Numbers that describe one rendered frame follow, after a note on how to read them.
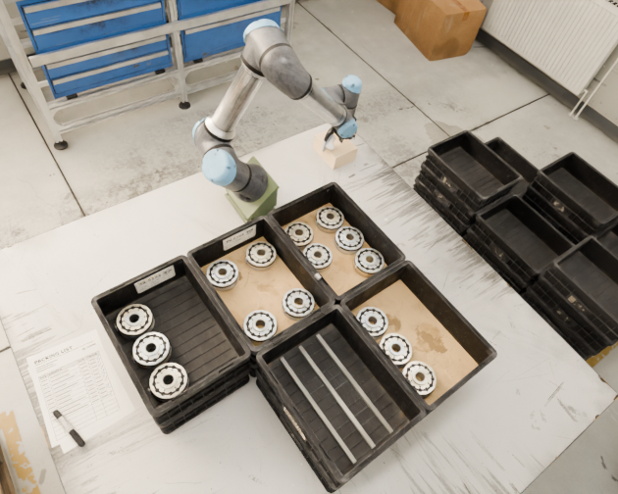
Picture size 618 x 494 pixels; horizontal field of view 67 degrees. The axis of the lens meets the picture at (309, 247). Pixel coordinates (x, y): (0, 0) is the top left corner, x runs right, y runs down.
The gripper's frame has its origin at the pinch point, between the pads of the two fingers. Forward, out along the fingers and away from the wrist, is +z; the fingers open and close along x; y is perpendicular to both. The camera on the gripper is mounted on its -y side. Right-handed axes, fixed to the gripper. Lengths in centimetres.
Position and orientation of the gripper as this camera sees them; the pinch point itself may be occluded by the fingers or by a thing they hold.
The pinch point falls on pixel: (334, 145)
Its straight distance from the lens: 210.6
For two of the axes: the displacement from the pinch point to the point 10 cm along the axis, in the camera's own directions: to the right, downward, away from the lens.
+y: 5.7, 7.2, -4.1
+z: -1.1, 5.6, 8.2
